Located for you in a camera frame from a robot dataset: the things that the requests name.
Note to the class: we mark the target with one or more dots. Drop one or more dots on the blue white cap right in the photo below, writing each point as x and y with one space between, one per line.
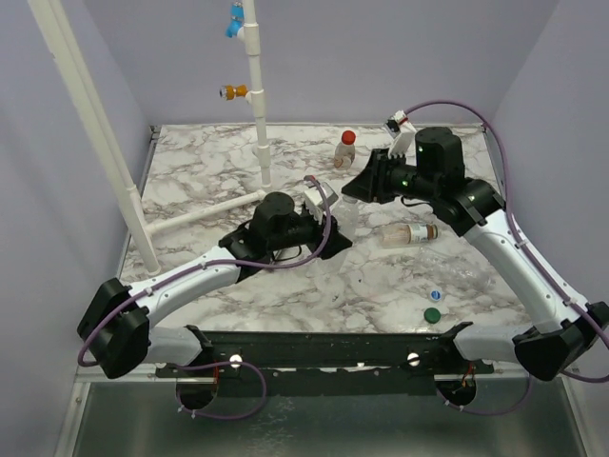
435 295

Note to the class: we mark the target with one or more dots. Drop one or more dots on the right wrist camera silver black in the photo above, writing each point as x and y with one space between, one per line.
402 132

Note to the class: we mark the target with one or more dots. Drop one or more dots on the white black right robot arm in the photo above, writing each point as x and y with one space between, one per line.
564 324

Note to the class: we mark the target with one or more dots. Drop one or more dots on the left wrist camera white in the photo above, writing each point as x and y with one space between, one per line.
314 198

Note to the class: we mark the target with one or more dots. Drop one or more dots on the clear bottle red label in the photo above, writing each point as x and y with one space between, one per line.
344 156

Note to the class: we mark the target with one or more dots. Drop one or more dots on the aluminium extrusion rail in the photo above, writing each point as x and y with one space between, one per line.
82 392

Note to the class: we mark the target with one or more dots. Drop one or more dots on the clear bottle green white label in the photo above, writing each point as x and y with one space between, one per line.
404 235

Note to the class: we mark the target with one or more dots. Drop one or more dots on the red bottle cap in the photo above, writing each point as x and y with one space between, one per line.
348 137

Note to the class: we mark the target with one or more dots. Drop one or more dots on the green bottle cap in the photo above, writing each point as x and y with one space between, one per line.
432 315

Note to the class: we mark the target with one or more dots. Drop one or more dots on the orange pipe nozzle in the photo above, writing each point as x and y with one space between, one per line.
229 92

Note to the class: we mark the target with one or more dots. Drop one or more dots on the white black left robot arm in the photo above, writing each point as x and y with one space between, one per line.
120 327

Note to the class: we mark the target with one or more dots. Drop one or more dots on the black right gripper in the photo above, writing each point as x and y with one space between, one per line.
376 170

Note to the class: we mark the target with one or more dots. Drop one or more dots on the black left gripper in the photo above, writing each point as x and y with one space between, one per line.
335 239

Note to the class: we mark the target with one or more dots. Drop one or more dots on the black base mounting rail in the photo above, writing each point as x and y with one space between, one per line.
243 364

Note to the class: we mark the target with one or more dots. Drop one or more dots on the clear plastic bottle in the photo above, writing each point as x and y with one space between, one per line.
346 213

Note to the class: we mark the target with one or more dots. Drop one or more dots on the blue pipe valve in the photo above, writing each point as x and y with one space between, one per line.
237 18

